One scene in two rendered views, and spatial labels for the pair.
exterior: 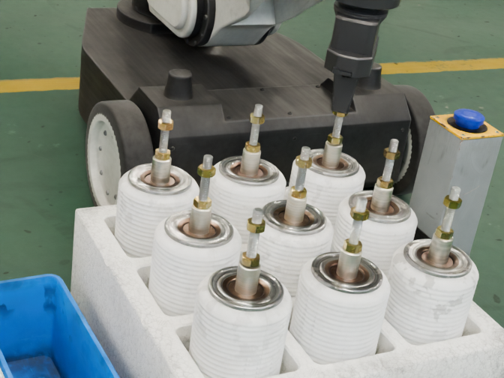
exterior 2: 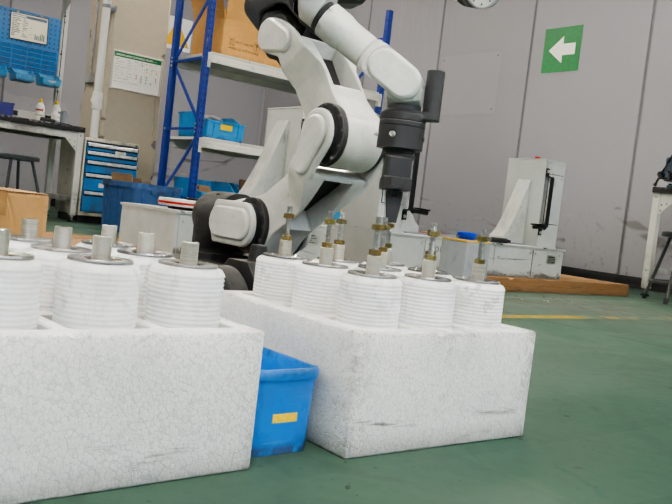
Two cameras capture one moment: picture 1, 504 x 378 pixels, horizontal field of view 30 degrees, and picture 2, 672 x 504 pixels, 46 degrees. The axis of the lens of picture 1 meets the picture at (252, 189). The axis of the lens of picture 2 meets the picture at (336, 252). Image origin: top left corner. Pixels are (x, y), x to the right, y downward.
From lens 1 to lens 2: 0.62 m
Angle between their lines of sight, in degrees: 25
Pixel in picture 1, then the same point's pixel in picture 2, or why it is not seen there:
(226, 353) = (368, 309)
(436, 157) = (450, 261)
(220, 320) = (363, 285)
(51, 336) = not seen: hidden behind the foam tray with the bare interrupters
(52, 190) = not seen: hidden behind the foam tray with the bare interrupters
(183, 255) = (321, 271)
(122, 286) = (275, 307)
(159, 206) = (290, 265)
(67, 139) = not seen: hidden behind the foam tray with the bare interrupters
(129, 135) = (231, 278)
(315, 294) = (413, 284)
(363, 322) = (445, 301)
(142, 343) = (300, 330)
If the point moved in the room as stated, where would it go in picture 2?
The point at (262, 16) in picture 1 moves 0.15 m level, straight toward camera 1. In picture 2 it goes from (301, 225) to (309, 228)
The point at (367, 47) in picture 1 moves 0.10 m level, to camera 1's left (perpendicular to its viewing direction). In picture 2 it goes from (407, 173) to (355, 166)
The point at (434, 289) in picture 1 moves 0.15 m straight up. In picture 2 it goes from (482, 290) to (493, 198)
